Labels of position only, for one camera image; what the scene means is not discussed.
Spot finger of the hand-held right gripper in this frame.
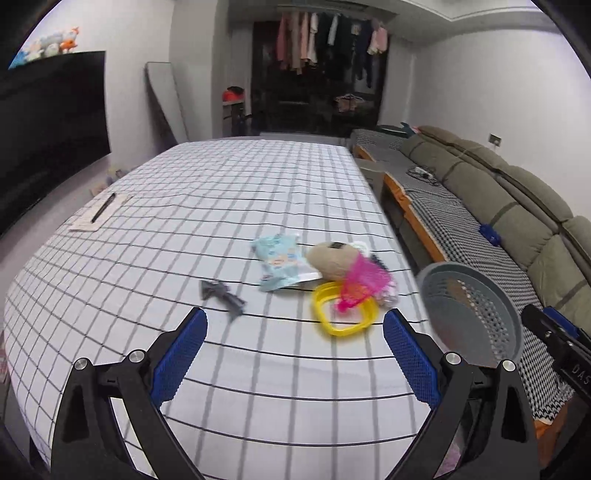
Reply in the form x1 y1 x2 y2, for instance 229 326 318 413
544 307 580 340
523 305 578 365

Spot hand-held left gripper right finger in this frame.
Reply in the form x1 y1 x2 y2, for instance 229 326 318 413
383 308 541 480

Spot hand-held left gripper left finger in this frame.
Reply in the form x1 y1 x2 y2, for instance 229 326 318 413
51 307 208 480

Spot grey perforated plastic basket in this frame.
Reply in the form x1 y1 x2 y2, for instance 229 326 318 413
417 261 526 370

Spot pink mesh bag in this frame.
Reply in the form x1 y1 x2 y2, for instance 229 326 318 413
336 256 394 315

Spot yellow plastic ring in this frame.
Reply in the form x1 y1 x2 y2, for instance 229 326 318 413
311 282 380 337

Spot beige plush ball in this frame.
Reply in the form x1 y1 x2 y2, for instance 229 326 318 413
307 241 361 282

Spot light blue wipes packet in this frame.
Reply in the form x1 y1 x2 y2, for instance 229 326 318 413
252 234 322 292

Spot olive green sofa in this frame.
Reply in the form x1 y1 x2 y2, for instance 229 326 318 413
351 124 591 425

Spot houndstooth sofa cover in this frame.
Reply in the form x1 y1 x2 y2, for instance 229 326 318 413
353 129 578 422

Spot black pen on paper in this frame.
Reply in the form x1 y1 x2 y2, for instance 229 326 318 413
69 194 130 232

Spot bed with checked sheet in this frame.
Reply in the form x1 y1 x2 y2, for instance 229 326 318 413
2 138 444 480

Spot grey plastic stool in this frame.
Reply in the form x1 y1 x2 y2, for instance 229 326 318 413
358 159 386 197

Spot grey side shelf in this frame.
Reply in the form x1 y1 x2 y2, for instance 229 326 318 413
222 102 252 138

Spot black television screen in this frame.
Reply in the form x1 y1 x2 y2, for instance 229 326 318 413
0 51 112 241

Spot grey leaning board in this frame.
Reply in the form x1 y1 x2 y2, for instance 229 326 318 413
145 61 190 144

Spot row of hanging clothes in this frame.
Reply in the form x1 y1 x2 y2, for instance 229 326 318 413
276 9 389 88

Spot white plush toy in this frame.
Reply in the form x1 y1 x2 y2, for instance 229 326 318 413
28 32 62 61

